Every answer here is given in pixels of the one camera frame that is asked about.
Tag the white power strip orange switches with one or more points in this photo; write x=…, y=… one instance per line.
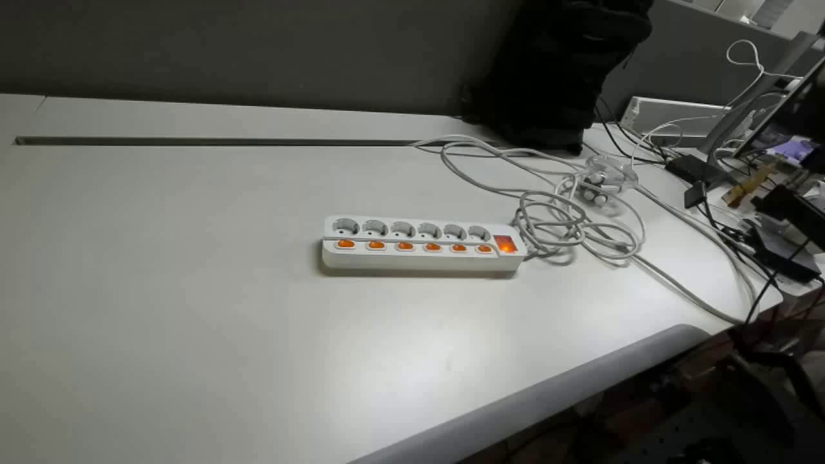
x=422, y=254

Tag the black backpack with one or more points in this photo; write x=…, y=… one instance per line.
x=554, y=71

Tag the white flat box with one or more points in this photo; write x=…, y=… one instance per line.
x=670, y=116

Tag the black power brick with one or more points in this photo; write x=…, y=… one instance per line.
x=693, y=169

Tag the yellow wooden piece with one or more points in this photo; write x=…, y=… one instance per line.
x=747, y=185

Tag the black flat device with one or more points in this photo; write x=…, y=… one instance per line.
x=783, y=254

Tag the monitor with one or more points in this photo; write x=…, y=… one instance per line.
x=789, y=109

